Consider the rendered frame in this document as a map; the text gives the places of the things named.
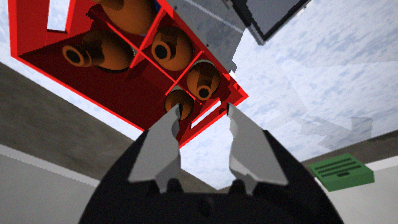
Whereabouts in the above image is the red crate with dividers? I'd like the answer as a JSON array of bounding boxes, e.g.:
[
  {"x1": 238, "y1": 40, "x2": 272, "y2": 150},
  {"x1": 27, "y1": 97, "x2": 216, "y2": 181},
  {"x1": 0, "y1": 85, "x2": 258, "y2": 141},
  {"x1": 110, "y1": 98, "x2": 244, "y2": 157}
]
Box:
[{"x1": 8, "y1": 0, "x2": 249, "y2": 148}]

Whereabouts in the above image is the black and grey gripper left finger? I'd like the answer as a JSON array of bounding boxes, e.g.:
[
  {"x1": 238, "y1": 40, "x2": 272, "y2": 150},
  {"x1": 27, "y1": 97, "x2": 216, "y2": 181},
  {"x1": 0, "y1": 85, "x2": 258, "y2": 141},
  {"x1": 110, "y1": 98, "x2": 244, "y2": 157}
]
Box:
[{"x1": 78, "y1": 103, "x2": 182, "y2": 224}]

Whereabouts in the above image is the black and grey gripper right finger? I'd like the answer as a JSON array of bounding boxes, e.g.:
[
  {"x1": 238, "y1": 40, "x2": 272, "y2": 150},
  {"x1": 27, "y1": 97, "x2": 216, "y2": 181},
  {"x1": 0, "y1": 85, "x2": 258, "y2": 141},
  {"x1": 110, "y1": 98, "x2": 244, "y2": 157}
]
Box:
[{"x1": 227, "y1": 103, "x2": 344, "y2": 224}]

